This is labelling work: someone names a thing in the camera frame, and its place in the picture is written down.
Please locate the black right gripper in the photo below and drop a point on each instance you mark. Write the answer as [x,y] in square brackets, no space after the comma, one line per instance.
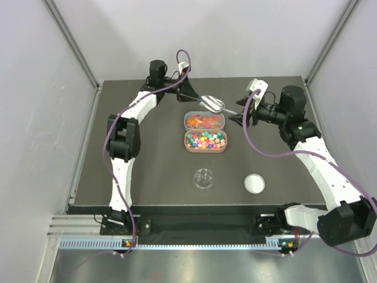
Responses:
[253,112]

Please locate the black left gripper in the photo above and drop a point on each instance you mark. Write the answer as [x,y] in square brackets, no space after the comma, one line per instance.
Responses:
[184,88]

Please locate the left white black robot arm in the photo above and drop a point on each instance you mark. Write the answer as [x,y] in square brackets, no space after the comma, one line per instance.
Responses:
[123,142]

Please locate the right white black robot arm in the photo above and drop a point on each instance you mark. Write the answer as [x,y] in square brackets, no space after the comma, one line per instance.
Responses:
[350,212]

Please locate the clear oval gummy box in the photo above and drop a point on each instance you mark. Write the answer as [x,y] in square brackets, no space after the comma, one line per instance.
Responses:
[203,120]

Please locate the pink oval candy box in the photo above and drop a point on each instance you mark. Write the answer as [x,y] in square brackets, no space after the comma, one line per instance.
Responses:
[205,141]

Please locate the white round jar lid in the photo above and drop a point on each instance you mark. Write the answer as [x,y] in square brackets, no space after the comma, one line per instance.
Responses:
[254,183]

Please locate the clear round glass jar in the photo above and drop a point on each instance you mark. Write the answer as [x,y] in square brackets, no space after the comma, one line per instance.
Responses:
[204,179]

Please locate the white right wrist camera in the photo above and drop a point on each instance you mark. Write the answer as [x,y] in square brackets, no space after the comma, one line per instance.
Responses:
[257,88]

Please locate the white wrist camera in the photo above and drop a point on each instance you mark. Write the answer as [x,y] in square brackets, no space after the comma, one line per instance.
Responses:
[182,67]
[257,88]

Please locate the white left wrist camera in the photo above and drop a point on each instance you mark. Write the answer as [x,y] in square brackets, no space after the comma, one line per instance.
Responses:
[182,67]

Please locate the left aluminium corner post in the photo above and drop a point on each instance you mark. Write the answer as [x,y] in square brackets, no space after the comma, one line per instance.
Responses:
[66,33]

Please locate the aluminium corner post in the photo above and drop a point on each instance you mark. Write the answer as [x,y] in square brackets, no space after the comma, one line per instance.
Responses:
[347,13]
[66,33]

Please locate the right aluminium corner post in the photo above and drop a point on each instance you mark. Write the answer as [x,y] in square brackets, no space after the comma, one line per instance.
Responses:
[347,13]

